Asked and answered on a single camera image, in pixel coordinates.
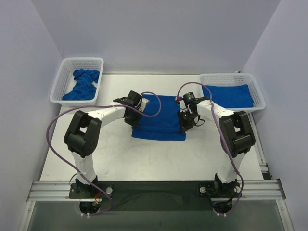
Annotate blue towel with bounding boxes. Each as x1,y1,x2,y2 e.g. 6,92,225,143
131,94,186,141
207,84,254,108

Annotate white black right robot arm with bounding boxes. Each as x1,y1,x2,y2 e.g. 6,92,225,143
178,92,256,184

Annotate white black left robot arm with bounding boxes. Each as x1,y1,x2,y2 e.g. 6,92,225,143
64,91,150,186

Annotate crumpled blue towels in basket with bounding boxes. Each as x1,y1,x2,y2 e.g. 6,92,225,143
62,69,100,101

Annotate white perforated right basket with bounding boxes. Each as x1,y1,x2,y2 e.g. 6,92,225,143
199,73,266,113

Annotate white perforated basket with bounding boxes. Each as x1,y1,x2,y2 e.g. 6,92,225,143
199,73,266,113
50,57,104,107

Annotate white perforated left basket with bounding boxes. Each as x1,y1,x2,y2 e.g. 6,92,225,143
50,57,104,107

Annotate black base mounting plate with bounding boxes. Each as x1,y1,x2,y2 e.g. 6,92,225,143
69,181,241,213

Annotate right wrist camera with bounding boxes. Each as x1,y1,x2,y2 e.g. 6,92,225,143
176,92,196,104

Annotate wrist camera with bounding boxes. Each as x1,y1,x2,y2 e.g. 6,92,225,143
139,98,150,111
176,92,196,104

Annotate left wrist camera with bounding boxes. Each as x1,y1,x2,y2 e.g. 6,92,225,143
139,98,150,111

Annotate aluminium frame rail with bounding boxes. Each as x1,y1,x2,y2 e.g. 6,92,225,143
21,122,294,231

